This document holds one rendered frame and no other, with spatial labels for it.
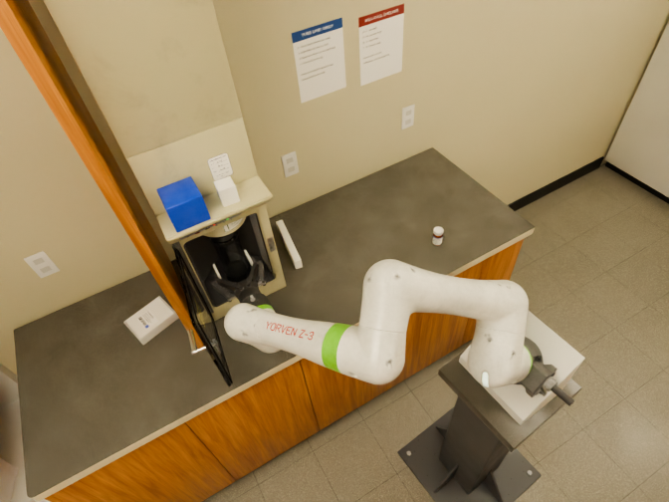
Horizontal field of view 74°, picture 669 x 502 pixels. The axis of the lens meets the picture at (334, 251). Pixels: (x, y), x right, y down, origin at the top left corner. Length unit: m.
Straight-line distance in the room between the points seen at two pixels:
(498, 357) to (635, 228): 2.56
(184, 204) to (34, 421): 0.98
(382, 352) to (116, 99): 0.84
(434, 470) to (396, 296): 1.56
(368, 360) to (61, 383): 1.23
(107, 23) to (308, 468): 2.05
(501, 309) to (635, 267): 2.27
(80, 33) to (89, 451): 1.22
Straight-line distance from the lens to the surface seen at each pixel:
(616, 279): 3.34
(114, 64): 1.17
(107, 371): 1.85
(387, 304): 0.99
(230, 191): 1.30
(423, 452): 2.47
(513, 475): 2.52
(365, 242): 1.93
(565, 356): 1.49
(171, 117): 1.24
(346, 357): 1.03
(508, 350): 1.28
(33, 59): 1.06
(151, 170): 1.30
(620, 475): 2.70
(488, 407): 1.58
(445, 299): 1.10
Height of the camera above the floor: 2.36
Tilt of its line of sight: 48 degrees down
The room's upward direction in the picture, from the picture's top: 7 degrees counter-clockwise
